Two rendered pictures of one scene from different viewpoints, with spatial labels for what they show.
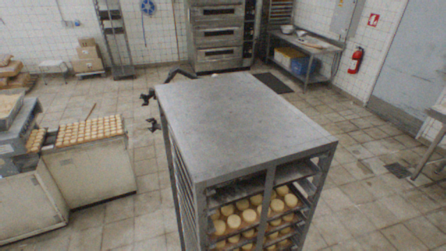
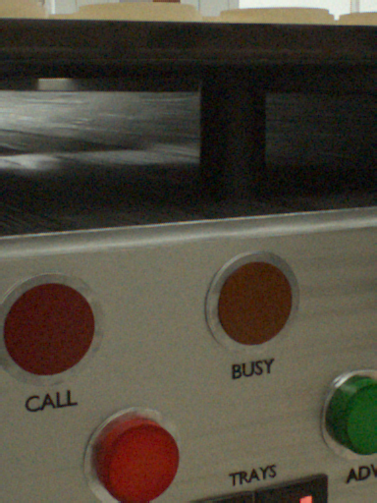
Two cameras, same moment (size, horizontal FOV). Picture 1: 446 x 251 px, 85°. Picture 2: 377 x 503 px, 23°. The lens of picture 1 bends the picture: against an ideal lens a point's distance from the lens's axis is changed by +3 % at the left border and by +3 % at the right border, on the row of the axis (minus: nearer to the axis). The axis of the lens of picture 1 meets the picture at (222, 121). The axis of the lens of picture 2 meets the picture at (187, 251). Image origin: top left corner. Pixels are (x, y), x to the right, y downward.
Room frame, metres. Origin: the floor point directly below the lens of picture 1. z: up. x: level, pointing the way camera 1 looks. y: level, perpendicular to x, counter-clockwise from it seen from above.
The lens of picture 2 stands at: (2.02, 0.67, 0.89)
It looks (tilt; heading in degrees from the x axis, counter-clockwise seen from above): 10 degrees down; 87
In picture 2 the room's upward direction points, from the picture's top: 1 degrees counter-clockwise
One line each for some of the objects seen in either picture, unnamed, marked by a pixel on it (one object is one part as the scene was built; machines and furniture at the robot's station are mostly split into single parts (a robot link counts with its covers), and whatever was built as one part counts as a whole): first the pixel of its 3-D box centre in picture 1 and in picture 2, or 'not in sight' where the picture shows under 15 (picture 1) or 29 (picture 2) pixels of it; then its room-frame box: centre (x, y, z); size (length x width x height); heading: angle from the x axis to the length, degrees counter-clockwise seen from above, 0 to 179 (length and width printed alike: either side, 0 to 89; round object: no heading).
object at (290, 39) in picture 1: (297, 56); not in sight; (5.56, -1.76, 0.49); 1.90 x 0.72 x 0.98; 18
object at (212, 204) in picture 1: (229, 137); not in sight; (0.80, -0.03, 1.68); 0.60 x 0.40 x 0.02; 23
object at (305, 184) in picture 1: (266, 141); not in sight; (0.89, -0.21, 1.59); 0.64 x 0.03 x 0.03; 23
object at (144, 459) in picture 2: not in sight; (134, 459); (2.02, 1.00, 0.76); 0.03 x 0.02 x 0.03; 23
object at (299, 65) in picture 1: (303, 65); not in sight; (5.27, -1.85, 0.36); 0.47 x 0.38 x 0.26; 109
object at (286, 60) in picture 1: (293, 59); not in sight; (5.70, -1.71, 0.36); 0.47 x 0.38 x 0.26; 108
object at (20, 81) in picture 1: (14, 80); not in sight; (4.71, 4.36, 0.19); 0.72 x 0.42 x 0.15; 22
